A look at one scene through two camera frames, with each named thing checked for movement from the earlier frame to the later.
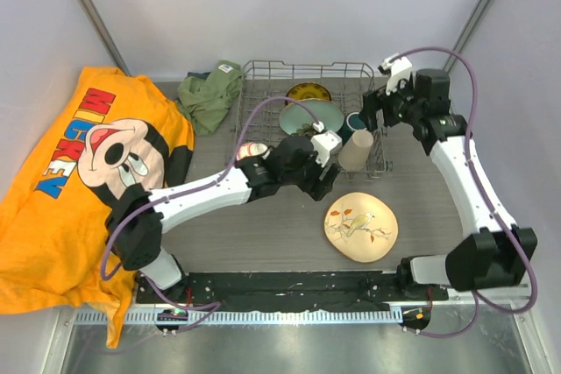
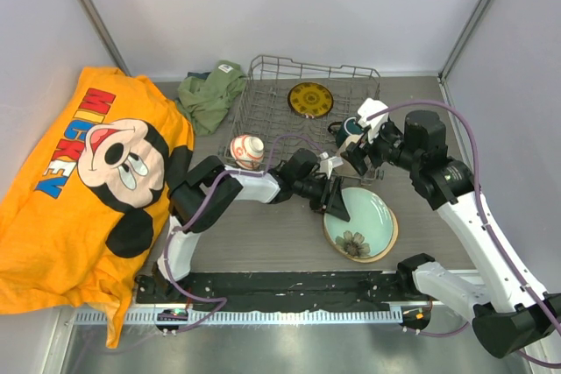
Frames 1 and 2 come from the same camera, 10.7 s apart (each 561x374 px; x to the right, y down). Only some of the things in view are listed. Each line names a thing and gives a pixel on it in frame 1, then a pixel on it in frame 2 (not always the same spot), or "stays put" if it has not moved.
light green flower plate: x=291 y=115 -> x=370 y=229
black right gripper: x=373 y=99 -> x=356 y=155
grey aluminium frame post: x=88 y=10 stays put
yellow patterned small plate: x=308 y=90 stays put
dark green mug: x=354 y=122 stays put
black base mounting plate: x=297 y=291 stays put
